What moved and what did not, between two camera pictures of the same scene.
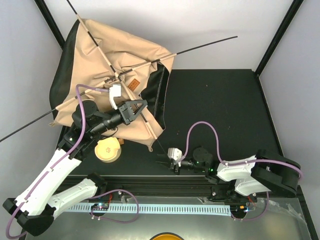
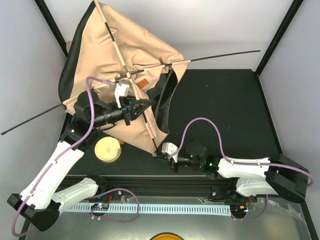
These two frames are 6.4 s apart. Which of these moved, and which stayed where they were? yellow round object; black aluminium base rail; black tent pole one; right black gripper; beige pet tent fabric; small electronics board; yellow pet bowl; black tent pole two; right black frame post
Moved: black tent pole two; black tent pole one; beige pet tent fabric
Stayed: right black gripper; right black frame post; small electronics board; yellow round object; yellow pet bowl; black aluminium base rail
